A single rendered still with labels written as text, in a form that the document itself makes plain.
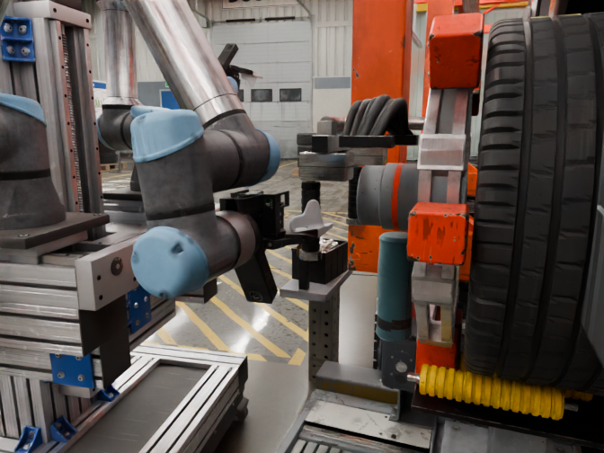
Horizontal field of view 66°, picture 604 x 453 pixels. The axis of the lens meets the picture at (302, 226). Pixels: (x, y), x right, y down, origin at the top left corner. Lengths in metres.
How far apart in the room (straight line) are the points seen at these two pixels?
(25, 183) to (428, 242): 0.69
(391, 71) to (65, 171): 0.94
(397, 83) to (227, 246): 1.05
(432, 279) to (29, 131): 0.73
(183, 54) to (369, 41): 0.95
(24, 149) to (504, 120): 0.78
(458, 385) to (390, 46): 0.98
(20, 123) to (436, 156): 0.70
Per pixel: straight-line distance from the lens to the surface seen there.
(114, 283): 0.92
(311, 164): 0.84
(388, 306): 1.16
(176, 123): 0.50
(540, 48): 0.78
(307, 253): 0.87
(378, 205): 0.95
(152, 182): 0.50
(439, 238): 0.64
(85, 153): 1.26
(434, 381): 0.96
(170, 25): 0.67
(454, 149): 0.72
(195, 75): 0.63
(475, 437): 1.37
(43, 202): 0.97
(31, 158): 0.96
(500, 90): 0.72
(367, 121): 0.80
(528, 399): 0.97
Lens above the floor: 1.00
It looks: 12 degrees down
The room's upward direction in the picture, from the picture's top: straight up
